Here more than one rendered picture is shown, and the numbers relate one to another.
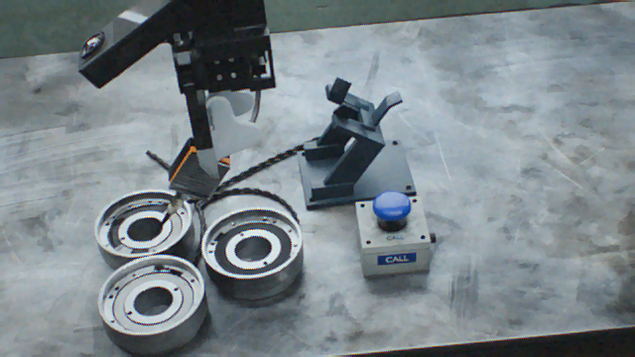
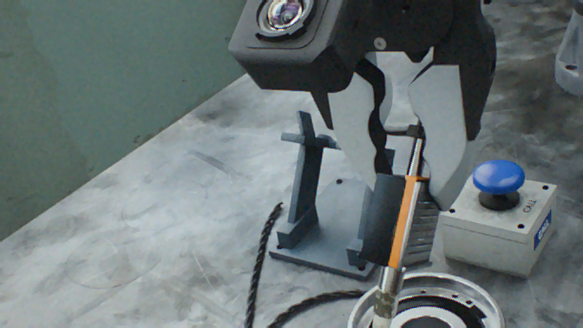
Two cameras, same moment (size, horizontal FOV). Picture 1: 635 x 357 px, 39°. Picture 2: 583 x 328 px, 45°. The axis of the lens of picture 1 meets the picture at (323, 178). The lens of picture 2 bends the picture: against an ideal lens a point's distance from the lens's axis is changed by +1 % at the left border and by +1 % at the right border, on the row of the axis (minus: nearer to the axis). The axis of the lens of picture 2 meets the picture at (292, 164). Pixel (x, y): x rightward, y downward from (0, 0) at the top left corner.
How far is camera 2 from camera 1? 0.69 m
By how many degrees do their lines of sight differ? 39
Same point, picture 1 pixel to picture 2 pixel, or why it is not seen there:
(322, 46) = (129, 179)
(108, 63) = (355, 16)
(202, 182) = (426, 234)
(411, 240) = (543, 196)
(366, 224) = (488, 218)
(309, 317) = not seen: outside the picture
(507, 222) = (523, 160)
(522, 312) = not seen: outside the picture
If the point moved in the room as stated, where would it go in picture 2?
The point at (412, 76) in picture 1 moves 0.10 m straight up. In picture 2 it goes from (254, 143) to (236, 65)
